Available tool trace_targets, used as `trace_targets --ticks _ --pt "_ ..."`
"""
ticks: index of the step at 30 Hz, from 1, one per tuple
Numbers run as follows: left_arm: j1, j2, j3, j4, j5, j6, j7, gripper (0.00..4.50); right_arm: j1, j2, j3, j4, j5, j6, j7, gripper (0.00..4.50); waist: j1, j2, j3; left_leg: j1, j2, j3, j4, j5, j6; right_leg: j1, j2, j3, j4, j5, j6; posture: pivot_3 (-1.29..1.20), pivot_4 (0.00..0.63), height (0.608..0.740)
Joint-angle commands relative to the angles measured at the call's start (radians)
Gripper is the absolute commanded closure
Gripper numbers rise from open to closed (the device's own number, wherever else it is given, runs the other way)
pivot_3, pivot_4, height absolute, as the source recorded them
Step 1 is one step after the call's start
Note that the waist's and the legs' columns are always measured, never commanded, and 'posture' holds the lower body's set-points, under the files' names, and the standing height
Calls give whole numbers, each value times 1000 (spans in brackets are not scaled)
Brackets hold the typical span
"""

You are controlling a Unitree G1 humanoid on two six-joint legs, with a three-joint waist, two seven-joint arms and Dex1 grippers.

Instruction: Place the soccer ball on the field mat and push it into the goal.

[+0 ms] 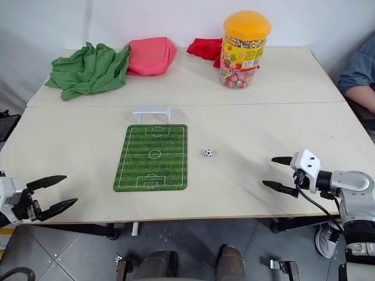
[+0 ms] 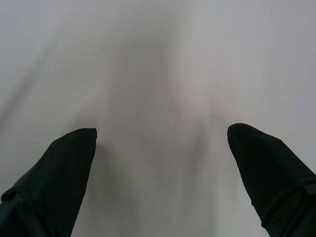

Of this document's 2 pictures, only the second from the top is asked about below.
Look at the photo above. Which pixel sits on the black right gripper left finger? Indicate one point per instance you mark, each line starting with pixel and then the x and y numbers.
pixel 54 182

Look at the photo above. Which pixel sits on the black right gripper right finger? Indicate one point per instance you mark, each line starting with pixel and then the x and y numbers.
pixel 269 177

